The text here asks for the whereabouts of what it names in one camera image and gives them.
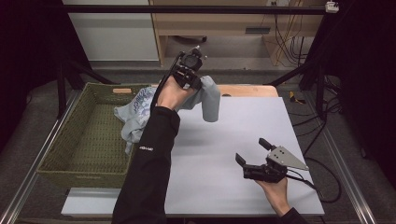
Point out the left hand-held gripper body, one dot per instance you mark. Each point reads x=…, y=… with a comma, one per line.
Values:
x=188, y=70

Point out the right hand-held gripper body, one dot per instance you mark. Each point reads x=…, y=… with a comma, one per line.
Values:
x=281, y=158

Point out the grey printed sweatshirt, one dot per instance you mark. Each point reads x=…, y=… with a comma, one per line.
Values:
x=138, y=112

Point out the green woven basket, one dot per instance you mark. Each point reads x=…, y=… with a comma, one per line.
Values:
x=93, y=133

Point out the person's left hand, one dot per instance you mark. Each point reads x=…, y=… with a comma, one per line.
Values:
x=171, y=95

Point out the person's right hand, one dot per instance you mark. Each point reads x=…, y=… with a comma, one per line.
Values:
x=278, y=194

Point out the light wooden desk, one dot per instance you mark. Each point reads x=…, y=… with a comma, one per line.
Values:
x=218, y=26

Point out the yellow and black tool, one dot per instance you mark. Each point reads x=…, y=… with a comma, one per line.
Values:
x=295, y=99

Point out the black stand legs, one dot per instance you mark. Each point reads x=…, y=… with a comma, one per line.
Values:
x=320, y=90
x=61, y=90

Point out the white cabinet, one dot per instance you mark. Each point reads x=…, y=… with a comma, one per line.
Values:
x=115, y=37

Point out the dark curtain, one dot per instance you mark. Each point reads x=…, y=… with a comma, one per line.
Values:
x=28, y=62
x=367, y=77

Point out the white plug adaptor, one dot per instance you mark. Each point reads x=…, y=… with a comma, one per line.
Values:
x=332, y=6

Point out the black horizontal frame bar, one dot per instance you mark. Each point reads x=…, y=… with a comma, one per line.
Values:
x=155, y=9

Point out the aluminium frame rail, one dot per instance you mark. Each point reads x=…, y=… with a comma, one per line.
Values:
x=351, y=186
x=17, y=202

